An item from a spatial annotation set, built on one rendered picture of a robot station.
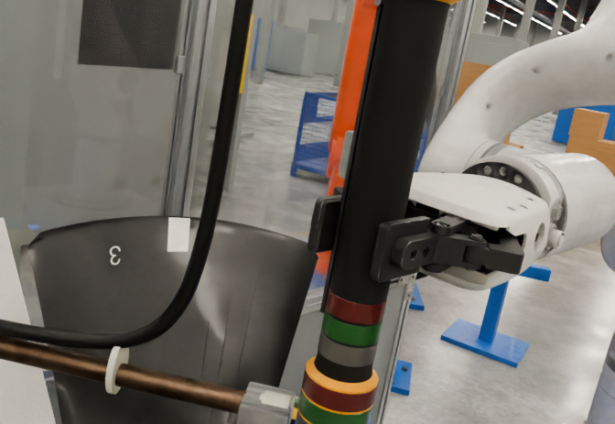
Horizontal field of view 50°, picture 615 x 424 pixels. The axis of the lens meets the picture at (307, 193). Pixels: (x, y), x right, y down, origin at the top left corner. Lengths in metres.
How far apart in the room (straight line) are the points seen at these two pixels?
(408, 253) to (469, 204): 0.07
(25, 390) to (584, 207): 0.51
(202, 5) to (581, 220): 0.78
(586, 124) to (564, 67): 9.01
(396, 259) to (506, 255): 0.07
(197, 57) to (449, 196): 0.80
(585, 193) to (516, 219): 0.15
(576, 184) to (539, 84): 0.12
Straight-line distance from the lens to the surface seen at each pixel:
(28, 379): 0.69
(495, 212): 0.40
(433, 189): 0.42
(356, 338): 0.37
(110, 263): 0.54
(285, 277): 0.53
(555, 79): 0.63
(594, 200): 0.57
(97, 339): 0.43
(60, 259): 0.55
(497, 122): 0.63
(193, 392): 0.42
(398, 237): 0.35
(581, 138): 9.65
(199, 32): 1.15
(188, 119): 1.16
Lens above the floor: 1.59
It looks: 13 degrees down
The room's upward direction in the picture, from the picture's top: 10 degrees clockwise
